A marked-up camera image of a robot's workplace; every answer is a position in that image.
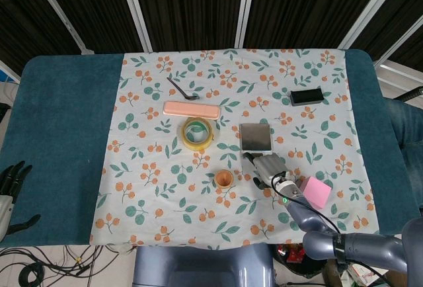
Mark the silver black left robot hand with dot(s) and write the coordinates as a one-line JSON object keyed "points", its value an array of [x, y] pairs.
{"points": [[5, 207]]}

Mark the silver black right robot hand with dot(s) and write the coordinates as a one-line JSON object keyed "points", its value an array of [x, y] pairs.
{"points": [[269, 166]]}

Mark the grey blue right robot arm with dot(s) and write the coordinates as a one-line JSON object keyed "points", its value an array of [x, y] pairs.
{"points": [[363, 244]]}

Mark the pink foam block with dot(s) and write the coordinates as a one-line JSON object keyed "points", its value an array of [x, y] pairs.
{"points": [[316, 192]]}

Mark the black rectangular box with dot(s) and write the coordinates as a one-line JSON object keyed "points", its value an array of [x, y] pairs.
{"points": [[306, 98]]}

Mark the yellow clear tape roll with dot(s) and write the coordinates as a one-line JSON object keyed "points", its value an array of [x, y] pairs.
{"points": [[186, 136]]}

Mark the red snack package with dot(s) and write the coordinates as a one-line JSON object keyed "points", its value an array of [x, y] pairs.
{"points": [[292, 253]]}

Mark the pink oblong case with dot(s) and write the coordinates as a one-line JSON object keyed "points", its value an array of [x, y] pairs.
{"points": [[191, 110]]}

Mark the teal table cover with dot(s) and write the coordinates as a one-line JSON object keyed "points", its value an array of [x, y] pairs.
{"points": [[62, 118]]}

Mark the floral printed tablecloth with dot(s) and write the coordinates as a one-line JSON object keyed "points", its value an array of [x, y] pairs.
{"points": [[158, 184]]}

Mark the dark metal spoon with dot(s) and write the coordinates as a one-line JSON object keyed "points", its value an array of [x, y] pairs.
{"points": [[180, 89]]}

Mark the grey blue robot torso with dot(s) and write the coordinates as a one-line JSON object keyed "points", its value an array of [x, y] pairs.
{"points": [[198, 267]]}

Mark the white printed cardboard box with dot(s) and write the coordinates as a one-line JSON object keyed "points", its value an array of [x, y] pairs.
{"points": [[358, 275]]}

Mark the white partition frame post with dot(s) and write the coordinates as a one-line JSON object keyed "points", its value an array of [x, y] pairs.
{"points": [[373, 12], [244, 6], [62, 12], [133, 6], [396, 54]]}

